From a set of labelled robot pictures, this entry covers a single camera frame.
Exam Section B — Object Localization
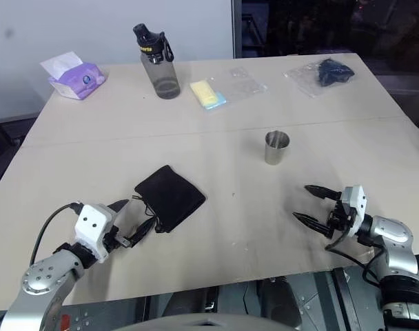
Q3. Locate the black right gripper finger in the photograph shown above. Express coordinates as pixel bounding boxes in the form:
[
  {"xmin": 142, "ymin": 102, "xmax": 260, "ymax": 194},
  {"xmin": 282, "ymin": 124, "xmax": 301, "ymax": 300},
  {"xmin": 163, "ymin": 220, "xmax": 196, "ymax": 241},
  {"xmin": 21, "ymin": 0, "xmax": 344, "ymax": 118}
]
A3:
[
  {"xmin": 303, "ymin": 185, "xmax": 343, "ymax": 201},
  {"xmin": 292, "ymin": 212, "xmax": 331, "ymax": 233}
]

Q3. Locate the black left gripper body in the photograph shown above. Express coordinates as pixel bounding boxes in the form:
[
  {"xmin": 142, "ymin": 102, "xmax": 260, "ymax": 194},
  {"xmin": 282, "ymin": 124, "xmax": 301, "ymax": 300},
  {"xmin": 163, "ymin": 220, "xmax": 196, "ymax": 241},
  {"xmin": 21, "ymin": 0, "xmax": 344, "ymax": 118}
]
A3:
[{"xmin": 104, "ymin": 222, "xmax": 132, "ymax": 251}]

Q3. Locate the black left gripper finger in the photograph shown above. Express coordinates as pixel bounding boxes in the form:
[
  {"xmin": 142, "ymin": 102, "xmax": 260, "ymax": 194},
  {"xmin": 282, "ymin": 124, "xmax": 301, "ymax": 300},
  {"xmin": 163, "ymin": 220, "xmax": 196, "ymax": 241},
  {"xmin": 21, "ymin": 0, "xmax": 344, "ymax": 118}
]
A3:
[
  {"xmin": 128, "ymin": 217, "xmax": 156, "ymax": 248},
  {"xmin": 108, "ymin": 199, "xmax": 131, "ymax": 217}
]

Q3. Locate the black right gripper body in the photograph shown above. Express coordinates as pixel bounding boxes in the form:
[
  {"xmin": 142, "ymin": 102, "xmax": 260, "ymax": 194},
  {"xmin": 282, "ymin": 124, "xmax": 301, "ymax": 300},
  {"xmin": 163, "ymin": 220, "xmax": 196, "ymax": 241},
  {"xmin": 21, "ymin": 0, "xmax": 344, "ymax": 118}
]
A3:
[{"xmin": 325, "ymin": 198, "xmax": 351, "ymax": 239}]

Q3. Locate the empty clear plastic bag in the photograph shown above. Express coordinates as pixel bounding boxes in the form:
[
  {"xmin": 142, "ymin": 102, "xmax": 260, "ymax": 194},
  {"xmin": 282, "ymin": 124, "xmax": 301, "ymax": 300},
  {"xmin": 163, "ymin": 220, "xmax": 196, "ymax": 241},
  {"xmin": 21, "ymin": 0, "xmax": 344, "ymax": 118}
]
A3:
[{"xmin": 209, "ymin": 66, "xmax": 269, "ymax": 105}]

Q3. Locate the small steel cup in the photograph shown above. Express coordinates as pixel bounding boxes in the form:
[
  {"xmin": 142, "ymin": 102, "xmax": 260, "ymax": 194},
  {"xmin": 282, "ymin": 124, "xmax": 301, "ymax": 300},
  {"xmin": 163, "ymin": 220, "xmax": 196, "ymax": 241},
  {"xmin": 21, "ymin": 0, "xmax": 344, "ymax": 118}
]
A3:
[{"xmin": 263, "ymin": 130, "xmax": 291, "ymax": 166}]

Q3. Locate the dark rounded shape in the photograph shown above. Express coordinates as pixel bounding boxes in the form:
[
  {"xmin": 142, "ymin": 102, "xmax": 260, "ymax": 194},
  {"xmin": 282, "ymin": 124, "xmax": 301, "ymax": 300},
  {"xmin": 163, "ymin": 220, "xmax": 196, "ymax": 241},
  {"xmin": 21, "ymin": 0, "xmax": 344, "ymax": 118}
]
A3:
[{"xmin": 256, "ymin": 275, "xmax": 304, "ymax": 327}]

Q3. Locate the grey robot torso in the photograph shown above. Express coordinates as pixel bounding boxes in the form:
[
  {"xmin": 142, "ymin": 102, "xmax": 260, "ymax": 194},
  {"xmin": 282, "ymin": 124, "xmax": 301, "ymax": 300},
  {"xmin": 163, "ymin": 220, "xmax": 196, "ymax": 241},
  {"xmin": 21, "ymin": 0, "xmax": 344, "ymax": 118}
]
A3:
[{"xmin": 111, "ymin": 311, "xmax": 302, "ymax": 331}]

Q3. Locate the purple tissue pack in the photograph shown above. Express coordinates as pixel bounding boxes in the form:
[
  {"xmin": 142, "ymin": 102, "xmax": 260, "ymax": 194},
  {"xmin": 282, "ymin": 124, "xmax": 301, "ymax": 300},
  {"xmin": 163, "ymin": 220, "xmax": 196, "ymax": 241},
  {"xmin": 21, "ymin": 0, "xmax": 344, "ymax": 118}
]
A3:
[{"xmin": 39, "ymin": 51, "xmax": 109, "ymax": 102}]

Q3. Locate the light blue sponge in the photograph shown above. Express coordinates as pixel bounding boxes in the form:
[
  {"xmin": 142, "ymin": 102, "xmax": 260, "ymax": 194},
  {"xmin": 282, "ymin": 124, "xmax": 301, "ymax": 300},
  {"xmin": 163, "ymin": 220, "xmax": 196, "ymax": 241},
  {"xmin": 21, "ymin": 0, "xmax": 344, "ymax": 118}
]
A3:
[{"xmin": 203, "ymin": 90, "xmax": 228, "ymax": 112}]

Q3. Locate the yellow sponge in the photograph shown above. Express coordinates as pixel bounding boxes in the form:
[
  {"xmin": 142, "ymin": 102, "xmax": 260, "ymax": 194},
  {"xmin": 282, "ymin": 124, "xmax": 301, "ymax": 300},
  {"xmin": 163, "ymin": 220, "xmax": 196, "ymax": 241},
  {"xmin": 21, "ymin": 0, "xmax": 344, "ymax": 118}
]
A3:
[{"xmin": 189, "ymin": 79, "xmax": 219, "ymax": 106}]

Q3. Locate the grey sports water bottle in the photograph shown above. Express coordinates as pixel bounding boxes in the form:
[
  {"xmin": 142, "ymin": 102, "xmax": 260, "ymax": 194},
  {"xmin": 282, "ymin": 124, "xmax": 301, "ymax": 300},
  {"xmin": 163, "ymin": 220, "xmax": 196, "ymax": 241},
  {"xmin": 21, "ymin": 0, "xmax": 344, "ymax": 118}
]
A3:
[{"xmin": 132, "ymin": 23, "xmax": 181, "ymax": 100}]

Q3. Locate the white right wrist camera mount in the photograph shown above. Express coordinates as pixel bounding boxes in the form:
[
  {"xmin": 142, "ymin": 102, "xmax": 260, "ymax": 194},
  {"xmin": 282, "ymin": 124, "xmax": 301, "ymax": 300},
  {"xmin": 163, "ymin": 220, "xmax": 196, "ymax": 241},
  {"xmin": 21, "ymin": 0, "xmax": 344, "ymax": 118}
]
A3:
[{"xmin": 340, "ymin": 184, "xmax": 368, "ymax": 239}]

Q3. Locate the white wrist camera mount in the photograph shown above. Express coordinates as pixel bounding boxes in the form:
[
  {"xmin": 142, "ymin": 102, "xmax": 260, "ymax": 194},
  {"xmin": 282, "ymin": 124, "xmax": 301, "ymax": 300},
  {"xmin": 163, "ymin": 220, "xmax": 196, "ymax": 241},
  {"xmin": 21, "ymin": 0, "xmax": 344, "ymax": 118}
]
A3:
[
  {"xmin": 74, "ymin": 203, "xmax": 120, "ymax": 261},
  {"xmin": 340, "ymin": 184, "xmax": 368, "ymax": 239}
]

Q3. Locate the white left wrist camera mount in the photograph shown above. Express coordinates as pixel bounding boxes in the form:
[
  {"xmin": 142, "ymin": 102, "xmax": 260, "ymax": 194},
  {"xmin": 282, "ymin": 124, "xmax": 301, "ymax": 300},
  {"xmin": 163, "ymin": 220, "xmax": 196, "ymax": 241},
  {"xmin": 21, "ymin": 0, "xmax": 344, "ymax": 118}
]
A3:
[{"xmin": 74, "ymin": 203, "xmax": 120, "ymax": 261}]

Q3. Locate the black cloth pouch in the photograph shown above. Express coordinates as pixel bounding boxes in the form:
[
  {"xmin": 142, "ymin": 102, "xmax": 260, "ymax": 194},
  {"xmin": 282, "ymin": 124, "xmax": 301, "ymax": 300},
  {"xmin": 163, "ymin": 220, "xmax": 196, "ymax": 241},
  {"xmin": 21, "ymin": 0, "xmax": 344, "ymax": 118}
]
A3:
[{"xmin": 132, "ymin": 164, "xmax": 207, "ymax": 234}]

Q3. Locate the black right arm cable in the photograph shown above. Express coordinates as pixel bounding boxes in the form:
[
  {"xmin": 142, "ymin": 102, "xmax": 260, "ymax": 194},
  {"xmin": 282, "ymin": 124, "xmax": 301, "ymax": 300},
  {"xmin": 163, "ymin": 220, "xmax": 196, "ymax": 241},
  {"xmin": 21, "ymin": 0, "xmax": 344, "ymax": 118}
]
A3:
[{"xmin": 325, "ymin": 230, "xmax": 387, "ymax": 284}]

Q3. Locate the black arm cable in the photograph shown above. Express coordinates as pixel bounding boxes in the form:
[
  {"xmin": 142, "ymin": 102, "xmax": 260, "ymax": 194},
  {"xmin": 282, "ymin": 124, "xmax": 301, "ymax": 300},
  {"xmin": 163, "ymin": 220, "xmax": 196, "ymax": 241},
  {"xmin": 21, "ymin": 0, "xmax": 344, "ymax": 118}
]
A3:
[
  {"xmin": 325, "ymin": 230, "xmax": 387, "ymax": 284},
  {"xmin": 30, "ymin": 203, "xmax": 83, "ymax": 267}
]

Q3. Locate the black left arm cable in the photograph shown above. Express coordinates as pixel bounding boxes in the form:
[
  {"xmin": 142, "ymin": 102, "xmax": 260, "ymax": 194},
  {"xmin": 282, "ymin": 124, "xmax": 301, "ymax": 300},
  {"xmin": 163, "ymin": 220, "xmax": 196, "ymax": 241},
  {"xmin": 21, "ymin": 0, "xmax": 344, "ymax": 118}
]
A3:
[{"xmin": 30, "ymin": 203, "xmax": 83, "ymax": 267}]

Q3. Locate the dark window frame post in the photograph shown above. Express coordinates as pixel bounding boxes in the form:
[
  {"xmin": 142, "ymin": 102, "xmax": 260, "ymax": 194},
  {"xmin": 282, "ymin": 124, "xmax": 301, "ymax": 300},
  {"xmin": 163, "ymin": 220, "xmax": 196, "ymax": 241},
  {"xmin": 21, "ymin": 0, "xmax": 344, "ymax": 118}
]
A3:
[{"xmin": 231, "ymin": 0, "xmax": 244, "ymax": 59}]

